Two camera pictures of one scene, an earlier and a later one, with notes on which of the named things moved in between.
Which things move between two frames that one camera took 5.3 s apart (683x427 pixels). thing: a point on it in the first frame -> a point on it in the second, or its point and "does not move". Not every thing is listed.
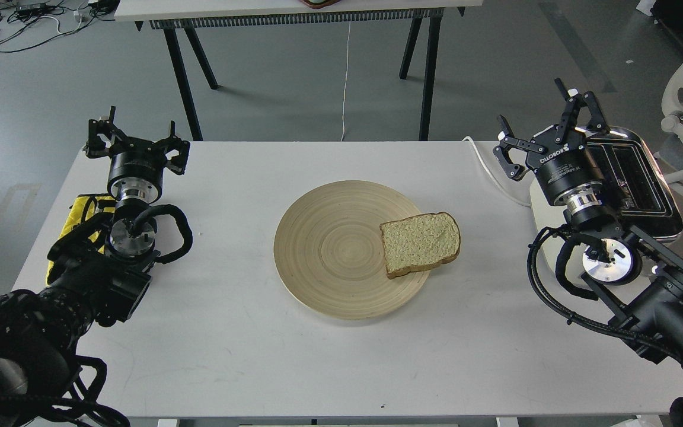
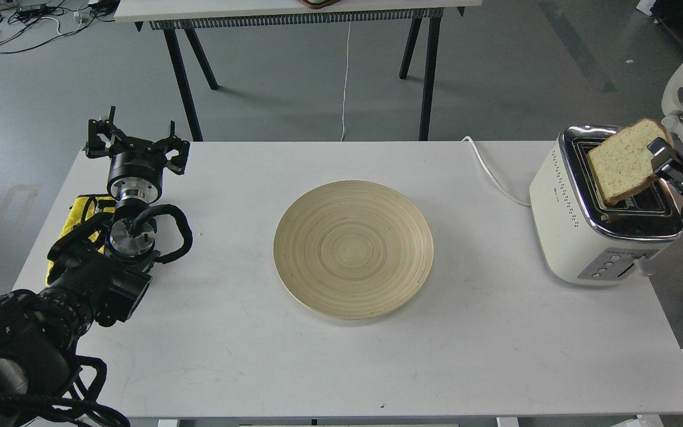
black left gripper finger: [176, 163] does not move
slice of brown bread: [420, 242] -> [622, 162]
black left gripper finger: [96, 146] does not move
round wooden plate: [329, 250] does not move
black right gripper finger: [573, 102] -> [667, 161]
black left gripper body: [136, 172] does not move
